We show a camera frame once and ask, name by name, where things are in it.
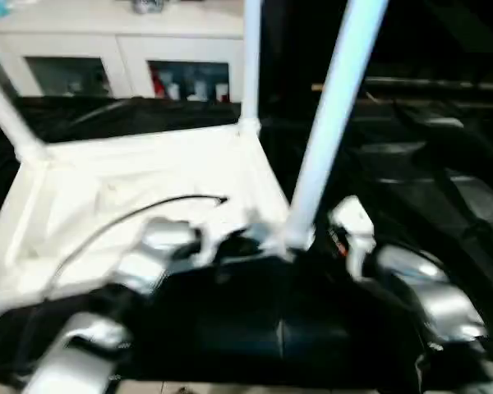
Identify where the black glossy mat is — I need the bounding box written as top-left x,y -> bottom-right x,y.
0,94 -> 493,383

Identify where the grey ornament on cabinet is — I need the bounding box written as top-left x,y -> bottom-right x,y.
133,0 -> 165,13

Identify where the black backdrop cloth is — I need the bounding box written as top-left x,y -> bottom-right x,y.
258,0 -> 493,95

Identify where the white plastic table top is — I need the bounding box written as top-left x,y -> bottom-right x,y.
0,118 -> 313,325

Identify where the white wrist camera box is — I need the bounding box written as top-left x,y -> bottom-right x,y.
188,221 -> 231,268
328,195 -> 375,280

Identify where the black long pole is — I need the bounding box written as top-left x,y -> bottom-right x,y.
363,76 -> 493,89

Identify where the white plastic table leg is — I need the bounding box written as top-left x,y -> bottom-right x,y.
0,36 -> 48,163
241,0 -> 262,132
285,0 -> 389,251

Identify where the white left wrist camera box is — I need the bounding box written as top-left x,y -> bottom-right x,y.
188,221 -> 231,268

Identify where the white cabinet with glass doors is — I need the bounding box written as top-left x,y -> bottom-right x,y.
0,0 -> 247,102

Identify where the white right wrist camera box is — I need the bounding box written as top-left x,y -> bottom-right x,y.
328,195 -> 375,280

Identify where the red packet in cabinet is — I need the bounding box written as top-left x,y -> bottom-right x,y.
151,67 -> 166,96

